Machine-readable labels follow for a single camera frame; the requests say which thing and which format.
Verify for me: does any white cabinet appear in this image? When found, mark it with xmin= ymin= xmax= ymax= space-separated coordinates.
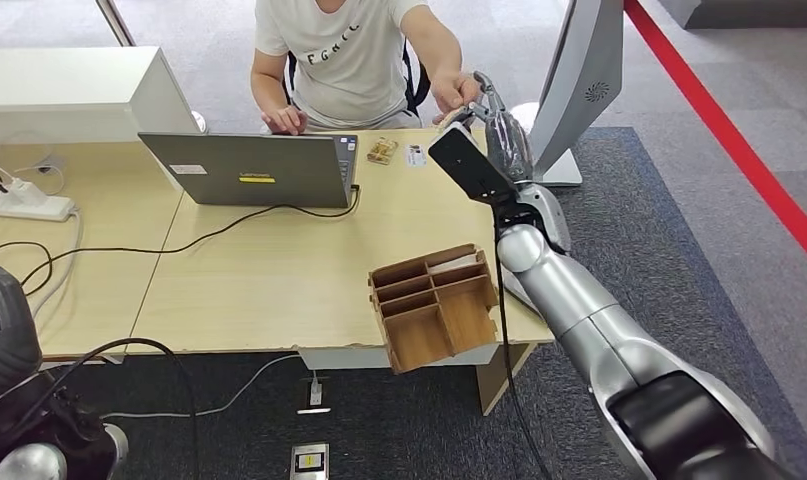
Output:
xmin=0 ymin=46 xmax=202 ymax=147

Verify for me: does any wooden desk leg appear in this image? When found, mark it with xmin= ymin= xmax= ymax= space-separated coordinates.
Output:
xmin=475 ymin=343 xmax=537 ymax=417

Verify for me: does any grey power strip cable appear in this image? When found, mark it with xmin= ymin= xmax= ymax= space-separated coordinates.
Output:
xmin=30 ymin=208 xmax=85 ymax=319

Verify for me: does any white power adapter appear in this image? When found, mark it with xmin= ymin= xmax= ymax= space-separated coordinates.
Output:
xmin=6 ymin=178 xmax=48 ymax=207

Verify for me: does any white card reader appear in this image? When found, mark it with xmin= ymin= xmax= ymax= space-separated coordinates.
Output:
xmin=500 ymin=270 xmax=545 ymax=319

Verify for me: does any white desk panel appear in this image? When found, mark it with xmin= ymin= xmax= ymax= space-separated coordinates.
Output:
xmin=298 ymin=343 xmax=500 ymax=371

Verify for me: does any floor power outlet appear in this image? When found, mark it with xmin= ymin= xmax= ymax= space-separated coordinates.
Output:
xmin=295 ymin=377 xmax=333 ymax=417

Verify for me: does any silver floor device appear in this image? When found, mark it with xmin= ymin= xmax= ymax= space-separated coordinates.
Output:
xmin=289 ymin=442 xmax=331 ymax=480

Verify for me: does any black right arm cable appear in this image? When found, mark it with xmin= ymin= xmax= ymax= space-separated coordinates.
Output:
xmin=491 ymin=201 xmax=554 ymax=480

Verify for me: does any wrapped snack packet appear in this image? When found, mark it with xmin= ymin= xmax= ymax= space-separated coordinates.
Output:
xmin=365 ymin=137 xmax=400 ymax=167

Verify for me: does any person's left hand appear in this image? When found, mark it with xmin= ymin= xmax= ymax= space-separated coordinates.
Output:
xmin=431 ymin=70 xmax=482 ymax=126

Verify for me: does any person's hand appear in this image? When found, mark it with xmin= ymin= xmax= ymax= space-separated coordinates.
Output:
xmin=261 ymin=105 xmax=310 ymax=136
xmin=431 ymin=70 xmax=482 ymax=126

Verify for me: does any grey laptop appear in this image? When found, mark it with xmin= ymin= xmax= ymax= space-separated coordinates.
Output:
xmin=138 ymin=132 xmax=359 ymax=211

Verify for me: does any silver kiosk screen stand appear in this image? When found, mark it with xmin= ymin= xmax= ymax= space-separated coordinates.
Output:
xmin=527 ymin=0 xmax=626 ymax=188

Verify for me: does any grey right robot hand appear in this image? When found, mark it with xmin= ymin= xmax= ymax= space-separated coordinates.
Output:
xmin=450 ymin=70 xmax=535 ymax=185

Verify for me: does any person's right hand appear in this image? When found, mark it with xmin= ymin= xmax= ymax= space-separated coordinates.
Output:
xmin=261 ymin=105 xmax=310 ymax=136

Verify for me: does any grey platform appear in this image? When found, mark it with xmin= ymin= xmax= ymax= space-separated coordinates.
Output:
xmin=655 ymin=0 xmax=807 ymax=32

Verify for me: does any white power strip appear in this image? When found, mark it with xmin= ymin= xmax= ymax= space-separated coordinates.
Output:
xmin=0 ymin=190 xmax=77 ymax=224

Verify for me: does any grey metal pole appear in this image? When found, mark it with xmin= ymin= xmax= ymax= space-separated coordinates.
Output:
xmin=94 ymin=0 xmax=137 ymax=49

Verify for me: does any person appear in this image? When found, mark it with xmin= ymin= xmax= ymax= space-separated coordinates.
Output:
xmin=250 ymin=0 xmax=484 ymax=137

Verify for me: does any black laptop power cable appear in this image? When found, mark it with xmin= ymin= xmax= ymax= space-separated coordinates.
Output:
xmin=0 ymin=186 xmax=362 ymax=296

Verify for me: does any white floor cable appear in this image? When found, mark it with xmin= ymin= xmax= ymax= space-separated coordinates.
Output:
xmin=101 ymin=354 xmax=305 ymax=422

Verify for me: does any white round floor base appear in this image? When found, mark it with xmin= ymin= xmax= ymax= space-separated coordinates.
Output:
xmin=508 ymin=101 xmax=542 ymax=134

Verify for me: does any black office chair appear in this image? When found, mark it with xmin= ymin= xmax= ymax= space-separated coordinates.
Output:
xmin=283 ymin=40 xmax=433 ymax=117

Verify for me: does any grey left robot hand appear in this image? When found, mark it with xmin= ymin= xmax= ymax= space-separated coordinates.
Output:
xmin=0 ymin=260 xmax=44 ymax=402

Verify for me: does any wooden compartment organizer box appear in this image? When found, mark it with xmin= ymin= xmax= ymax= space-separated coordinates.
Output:
xmin=367 ymin=243 xmax=501 ymax=376

